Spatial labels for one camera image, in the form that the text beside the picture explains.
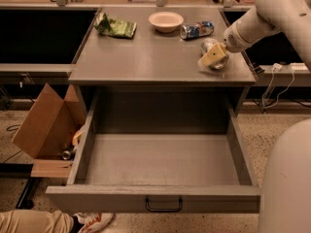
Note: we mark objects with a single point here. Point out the grey cabinet with top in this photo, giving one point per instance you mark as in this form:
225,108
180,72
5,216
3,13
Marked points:
150,58

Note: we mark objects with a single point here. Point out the open grey top drawer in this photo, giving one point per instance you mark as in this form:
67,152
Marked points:
140,143

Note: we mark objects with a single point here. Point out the brown cardboard box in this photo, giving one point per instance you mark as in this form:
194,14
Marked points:
49,129

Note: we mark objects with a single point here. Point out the green chip bag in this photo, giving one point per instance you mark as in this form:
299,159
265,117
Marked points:
109,26

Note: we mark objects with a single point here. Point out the can inside cardboard box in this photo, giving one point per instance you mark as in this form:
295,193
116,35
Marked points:
68,154

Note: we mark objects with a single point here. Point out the person's beige trouser leg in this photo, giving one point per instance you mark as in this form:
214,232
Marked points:
31,221

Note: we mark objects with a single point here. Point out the silver 7up can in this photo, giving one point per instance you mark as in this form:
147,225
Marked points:
207,44

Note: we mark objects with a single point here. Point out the white red sneaker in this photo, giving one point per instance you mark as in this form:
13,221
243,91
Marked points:
90,222

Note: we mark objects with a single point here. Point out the black drawer handle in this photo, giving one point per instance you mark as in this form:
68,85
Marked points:
163,205

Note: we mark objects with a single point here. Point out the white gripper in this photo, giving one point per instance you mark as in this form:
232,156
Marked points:
233,41

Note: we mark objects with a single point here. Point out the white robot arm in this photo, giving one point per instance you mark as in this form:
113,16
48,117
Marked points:
285,201

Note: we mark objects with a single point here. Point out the blue pepsi can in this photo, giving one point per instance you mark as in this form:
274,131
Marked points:
196,30

